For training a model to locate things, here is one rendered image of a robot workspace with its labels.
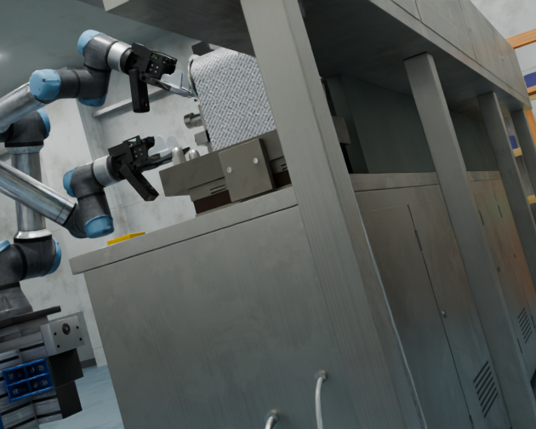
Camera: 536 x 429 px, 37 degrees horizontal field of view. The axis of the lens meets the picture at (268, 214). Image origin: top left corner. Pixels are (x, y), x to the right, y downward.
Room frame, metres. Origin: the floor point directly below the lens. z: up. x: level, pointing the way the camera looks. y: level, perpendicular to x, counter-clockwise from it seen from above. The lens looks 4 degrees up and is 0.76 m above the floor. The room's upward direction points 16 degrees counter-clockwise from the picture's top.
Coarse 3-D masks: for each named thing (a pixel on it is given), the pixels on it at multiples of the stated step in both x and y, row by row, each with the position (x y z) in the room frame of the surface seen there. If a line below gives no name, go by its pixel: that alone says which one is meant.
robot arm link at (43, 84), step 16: (32, 80) 2.00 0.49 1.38; (48, 80) 1.98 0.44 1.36; (64, 80) 2.02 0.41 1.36; (16, 96) 2.09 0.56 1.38; (32, 96) 2.05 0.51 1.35; (48, 96) 2.01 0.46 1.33; (64, 96) 2.04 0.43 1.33; (0, 112) 2.16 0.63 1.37; (16, 112) 2.13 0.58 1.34; (0, 128) 2.23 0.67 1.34
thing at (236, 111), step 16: (240, 80) 1.88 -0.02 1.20; (256, 80) 1.86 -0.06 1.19; (208, 96) 1.92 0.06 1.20; (224, 96) 1.90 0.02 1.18; (240, 96) 1.88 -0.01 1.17; (256, 96) 1.87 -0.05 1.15; (208, 112) 1.92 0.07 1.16; (224, 112) 1.91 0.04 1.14; (240, 112) 1.89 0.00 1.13; (256, 112) 1.87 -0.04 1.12; (208, 128) 1.93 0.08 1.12; (224, 128) 1.91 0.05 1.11; (240, 128) 1.89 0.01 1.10; (256, 128) 1.88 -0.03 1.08; (272, 128) 1.86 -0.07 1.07; (224, 144) 1.92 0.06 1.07
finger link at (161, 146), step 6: (156, 138) 1.95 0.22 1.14; (162, 138) 1.95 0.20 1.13; (156, 144) 1.96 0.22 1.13; (162, 144) 1.95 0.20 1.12; (150, 150) 1.97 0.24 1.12; (156, 150) 1.96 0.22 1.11; (162, 150) 1.95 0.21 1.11; (168, 150) 1.94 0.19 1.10; (150, 156) 1.97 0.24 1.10; (162, 156) 1.94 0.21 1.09; (168, 156) 1.94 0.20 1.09; (156, 162) 1.97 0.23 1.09
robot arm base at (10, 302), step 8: (0, 288) 2.32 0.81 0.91; (8, 288) 2.33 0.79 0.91; (16, 288) 2.36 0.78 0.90; (0, 296) 2.32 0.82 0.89; (8, 296) 2.33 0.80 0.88; (16, 296) 2.34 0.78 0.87; (24, 296) 2.37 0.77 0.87; (0, 304) 2.31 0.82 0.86; (8, 304) 2.32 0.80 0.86; (16, 304) 2.33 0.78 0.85; (24, 304) 2.35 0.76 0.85; (0, 312) 2.30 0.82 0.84; (8, 312) 2.31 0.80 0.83; (16, 312) 2.32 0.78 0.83; (24, 312) 2.34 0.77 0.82
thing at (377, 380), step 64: (256, 0) 1.02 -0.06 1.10; (320, 128) 1.01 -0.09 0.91; (448, 128) 1.83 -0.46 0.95; (320, 192) 1.02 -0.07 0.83; (448, 192) 1.85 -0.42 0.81; (512, 192) 2.81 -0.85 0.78; (320, 256) 1.03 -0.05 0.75; (384, 320) 1.04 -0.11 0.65; (384, 384) 1.02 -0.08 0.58; (512, 384) 1.85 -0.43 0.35
